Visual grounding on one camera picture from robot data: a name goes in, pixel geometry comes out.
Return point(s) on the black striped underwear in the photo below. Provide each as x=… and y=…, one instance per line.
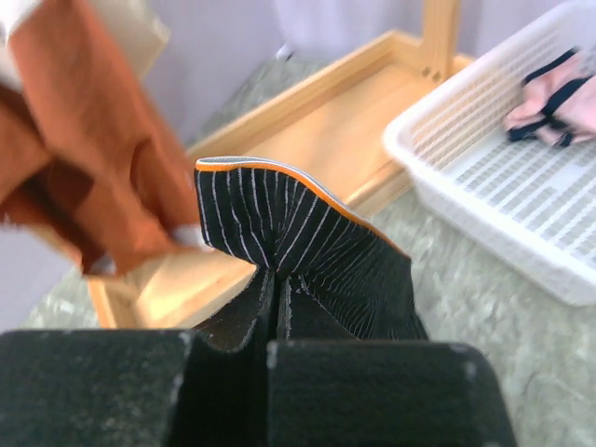
x=282, y=220

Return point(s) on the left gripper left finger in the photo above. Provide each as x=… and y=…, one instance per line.
x=233, y=326

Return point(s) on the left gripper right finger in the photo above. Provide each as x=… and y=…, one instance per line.
x=301, y=316

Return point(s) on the rust brown underwear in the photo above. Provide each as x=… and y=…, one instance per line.
x=83, y=149

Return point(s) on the white plastic basket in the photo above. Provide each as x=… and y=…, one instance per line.
x=530, y=204

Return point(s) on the wooden drying rack frame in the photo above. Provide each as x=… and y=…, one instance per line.
x=329, y=126

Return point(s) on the beige underwear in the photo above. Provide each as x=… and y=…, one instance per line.
x=137, y=29

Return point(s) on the pink navy underwear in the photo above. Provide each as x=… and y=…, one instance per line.
x=558, y=104

